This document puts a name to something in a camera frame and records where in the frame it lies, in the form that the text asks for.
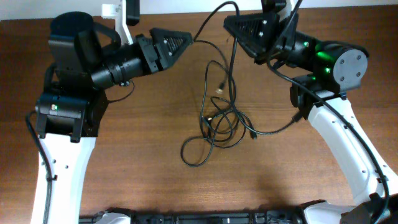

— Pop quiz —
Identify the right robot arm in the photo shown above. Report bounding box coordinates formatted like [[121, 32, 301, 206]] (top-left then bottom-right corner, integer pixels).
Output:
[[224, 11, 397, 223]]

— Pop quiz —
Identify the black usb cable micro plug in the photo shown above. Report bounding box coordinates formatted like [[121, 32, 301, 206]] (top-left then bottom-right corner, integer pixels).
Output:
[[193, 1, 302, 137]]

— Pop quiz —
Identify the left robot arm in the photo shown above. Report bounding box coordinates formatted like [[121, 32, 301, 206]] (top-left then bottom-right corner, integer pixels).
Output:
[[28, 11, 193, 223]]

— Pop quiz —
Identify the black usb cable gold plug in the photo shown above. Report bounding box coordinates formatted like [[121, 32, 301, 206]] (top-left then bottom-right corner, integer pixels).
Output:
[[180, 60, 252, 167]]

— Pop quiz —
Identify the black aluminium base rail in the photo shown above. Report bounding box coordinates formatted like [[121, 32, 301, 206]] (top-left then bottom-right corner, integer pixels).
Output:
[[78, 208, 305, 224]]

